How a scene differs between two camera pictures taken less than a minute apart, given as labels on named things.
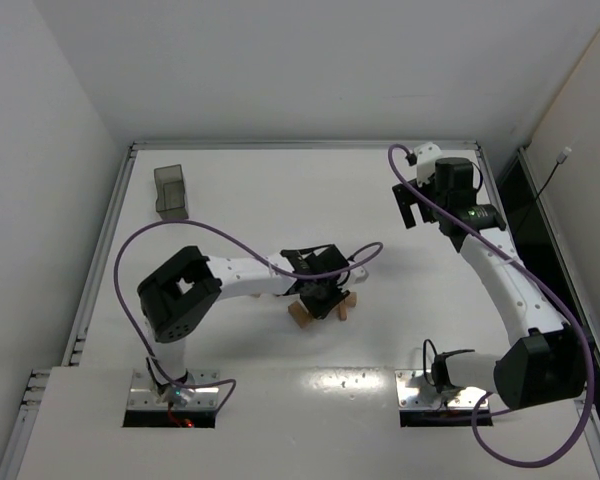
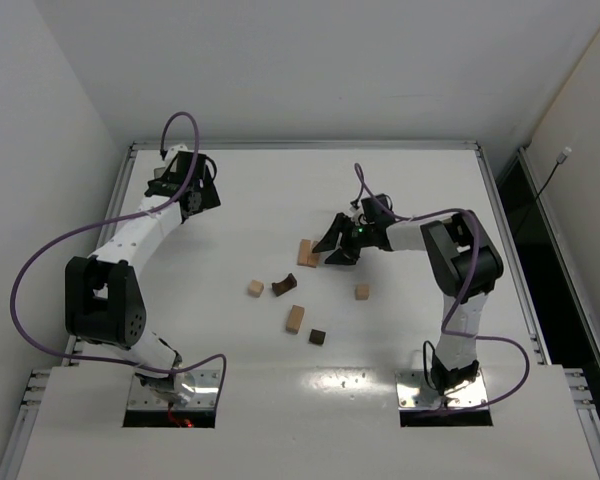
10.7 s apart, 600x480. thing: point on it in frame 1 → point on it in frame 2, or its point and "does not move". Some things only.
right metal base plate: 416,391 does not move
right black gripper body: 410,201 → 350,238
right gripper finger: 405,199 → 331,238
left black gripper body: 325,298 → 206,195
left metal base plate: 145,393 does not move
